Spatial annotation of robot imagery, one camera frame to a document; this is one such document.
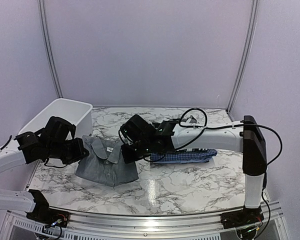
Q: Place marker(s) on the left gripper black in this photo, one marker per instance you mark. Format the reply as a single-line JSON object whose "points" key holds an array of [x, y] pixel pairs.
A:
{"points": [[79, 154]]}

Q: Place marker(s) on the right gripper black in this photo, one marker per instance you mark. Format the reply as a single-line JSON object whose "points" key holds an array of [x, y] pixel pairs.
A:
{"points": [[128, 158]]}

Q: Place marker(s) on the white plastic bin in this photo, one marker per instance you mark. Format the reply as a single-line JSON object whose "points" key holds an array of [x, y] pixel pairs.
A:
{"points": [[76, 112]]}

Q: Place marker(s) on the grey long sleeve shirt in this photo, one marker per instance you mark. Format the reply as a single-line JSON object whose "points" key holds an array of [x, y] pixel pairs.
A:
{"points": [[105, 164]]}

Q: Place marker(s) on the black white plaid shirt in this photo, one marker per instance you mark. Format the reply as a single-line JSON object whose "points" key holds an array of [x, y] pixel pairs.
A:
{"points": [[189, 120]]}

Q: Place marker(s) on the blue checked shirt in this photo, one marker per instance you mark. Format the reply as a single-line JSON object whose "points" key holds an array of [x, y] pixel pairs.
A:
{"points": [[194, 155]]}

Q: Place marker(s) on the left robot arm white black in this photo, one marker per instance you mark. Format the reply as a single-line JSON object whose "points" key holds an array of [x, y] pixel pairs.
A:
{"points": [[20, 150]]}

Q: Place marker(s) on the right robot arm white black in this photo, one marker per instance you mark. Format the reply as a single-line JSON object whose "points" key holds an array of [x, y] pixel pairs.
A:
{"points": [[239, 136]]}

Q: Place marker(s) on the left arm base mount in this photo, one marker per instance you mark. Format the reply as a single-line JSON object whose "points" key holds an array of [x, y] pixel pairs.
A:
{"points": [[43, 213]]}

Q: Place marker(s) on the aluminium frame rail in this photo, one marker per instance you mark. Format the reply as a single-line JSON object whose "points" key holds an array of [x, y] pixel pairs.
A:
{"points": [[213, 225]]}

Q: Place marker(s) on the left wall aluminium profile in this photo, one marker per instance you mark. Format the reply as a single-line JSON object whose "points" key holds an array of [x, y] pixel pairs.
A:
{"points": [[43, 18]]}

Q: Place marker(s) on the wall aluminium profile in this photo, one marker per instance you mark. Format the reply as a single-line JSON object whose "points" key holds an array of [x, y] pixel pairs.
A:
{"points": [[245, 54], [43, 18]]}

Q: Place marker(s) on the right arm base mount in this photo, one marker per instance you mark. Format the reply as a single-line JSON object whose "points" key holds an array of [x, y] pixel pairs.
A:
{"points": [[242, 217]]}

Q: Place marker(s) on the right wall aluminium profile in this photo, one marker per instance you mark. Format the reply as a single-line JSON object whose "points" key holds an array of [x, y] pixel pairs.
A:
{"points": [[245, 54]]}

